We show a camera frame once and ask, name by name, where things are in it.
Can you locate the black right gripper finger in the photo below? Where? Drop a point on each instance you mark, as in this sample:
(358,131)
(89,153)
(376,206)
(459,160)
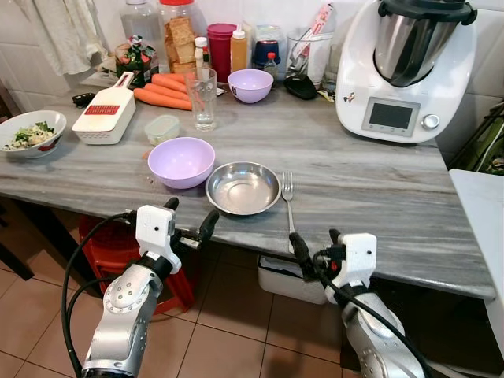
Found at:
(301,252)
(335,235)

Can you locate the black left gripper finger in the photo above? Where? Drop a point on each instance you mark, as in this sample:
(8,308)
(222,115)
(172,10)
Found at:
(209,227)
(171,204)

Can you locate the silver fork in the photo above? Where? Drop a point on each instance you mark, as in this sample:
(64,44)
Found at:
(288,193)

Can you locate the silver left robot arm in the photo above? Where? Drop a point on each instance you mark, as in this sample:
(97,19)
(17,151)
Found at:
(126,315)

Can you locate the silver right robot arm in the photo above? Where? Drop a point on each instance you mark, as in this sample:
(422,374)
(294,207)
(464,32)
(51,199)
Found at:
(378,331)

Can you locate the large purple plastic bowl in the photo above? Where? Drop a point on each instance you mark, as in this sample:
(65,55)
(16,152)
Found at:
(181,163)

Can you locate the round stainless steel plate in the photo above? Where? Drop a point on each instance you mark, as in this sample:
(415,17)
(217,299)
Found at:
(243,189)

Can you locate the small green lidded container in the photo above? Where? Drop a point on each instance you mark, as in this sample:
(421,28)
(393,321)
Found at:
(162,130)

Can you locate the red plastic stool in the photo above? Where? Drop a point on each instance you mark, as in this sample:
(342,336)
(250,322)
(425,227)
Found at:
(106,248)

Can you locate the long orange carrot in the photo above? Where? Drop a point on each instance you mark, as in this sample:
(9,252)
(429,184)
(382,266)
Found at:
(161,99)

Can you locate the clear drinking glass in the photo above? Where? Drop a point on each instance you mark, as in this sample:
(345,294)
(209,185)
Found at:
(202,102)

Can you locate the white grater with red blade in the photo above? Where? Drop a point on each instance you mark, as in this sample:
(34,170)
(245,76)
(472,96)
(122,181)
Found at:
(102,118)

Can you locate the black car key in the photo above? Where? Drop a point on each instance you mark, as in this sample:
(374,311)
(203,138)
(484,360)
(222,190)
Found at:
(83,99)

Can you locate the small yellow black packet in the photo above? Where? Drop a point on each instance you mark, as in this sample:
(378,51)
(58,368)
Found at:
(325,94)

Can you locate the small purple plastic bowl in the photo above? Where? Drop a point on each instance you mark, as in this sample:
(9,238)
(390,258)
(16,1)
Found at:
(250,85)

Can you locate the white side table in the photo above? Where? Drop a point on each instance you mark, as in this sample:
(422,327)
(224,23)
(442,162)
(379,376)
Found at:
(480,220)

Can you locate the green snack packet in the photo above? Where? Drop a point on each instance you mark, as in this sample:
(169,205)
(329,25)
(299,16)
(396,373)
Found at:
(135,61)

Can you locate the white food processor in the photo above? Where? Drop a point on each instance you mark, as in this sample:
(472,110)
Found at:
(358,87)

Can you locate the black pouch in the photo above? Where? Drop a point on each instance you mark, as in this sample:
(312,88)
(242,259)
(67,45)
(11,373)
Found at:
(301,87)

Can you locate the white bowl with food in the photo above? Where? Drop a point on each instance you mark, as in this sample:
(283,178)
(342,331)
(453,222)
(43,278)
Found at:
(31,135)

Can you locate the maroon tumbler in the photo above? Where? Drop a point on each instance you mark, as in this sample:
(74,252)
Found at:
(220,51)

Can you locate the small white bottle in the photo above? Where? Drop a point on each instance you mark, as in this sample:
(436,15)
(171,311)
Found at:
(201,46)

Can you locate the red lidded cracker jar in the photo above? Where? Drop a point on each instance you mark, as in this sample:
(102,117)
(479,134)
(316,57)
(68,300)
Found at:
(179,39)

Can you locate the orange bottle with white cap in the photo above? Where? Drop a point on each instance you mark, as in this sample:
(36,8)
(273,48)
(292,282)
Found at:
(239,51)

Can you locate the small red capped bottle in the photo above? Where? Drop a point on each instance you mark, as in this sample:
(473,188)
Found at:
(270,64)

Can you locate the clear plastic container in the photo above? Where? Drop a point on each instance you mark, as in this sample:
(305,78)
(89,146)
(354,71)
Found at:
(307,63)

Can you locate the clear plastic bottle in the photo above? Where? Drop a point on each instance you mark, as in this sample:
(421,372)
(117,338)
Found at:
(140,24)

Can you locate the clear jar with blue contents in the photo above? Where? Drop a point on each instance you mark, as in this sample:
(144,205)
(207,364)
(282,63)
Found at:
(268,43)

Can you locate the hanging white towel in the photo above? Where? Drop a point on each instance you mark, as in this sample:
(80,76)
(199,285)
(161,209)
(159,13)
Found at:
(67,35)

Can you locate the red and white packet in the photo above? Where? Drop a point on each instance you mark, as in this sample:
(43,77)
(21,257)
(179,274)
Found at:
(320,24)

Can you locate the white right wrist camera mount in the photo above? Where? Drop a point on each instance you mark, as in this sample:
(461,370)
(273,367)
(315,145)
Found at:
(356,256)

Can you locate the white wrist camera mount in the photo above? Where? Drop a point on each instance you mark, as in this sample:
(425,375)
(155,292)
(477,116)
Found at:
(356,256)
(153,228)

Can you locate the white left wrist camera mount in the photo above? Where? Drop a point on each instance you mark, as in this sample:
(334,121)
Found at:
(153,228)

